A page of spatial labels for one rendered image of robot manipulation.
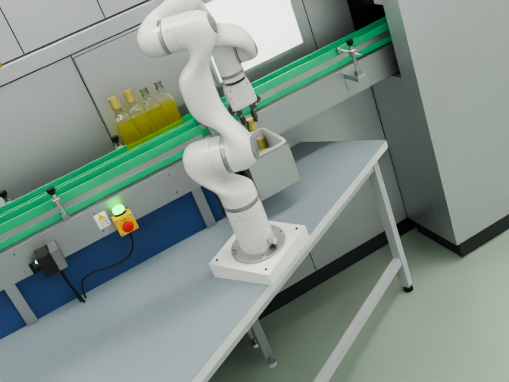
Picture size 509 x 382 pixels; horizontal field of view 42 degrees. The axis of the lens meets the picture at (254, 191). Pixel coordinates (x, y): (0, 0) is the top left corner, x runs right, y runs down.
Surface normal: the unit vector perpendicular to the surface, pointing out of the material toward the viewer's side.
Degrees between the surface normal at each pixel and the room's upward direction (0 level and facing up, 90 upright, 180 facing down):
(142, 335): 0
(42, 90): 90
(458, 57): 90
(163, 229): 90
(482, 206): 90
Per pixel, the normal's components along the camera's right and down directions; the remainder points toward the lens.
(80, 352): -0.33, -0.84
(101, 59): 0.40, 0.30
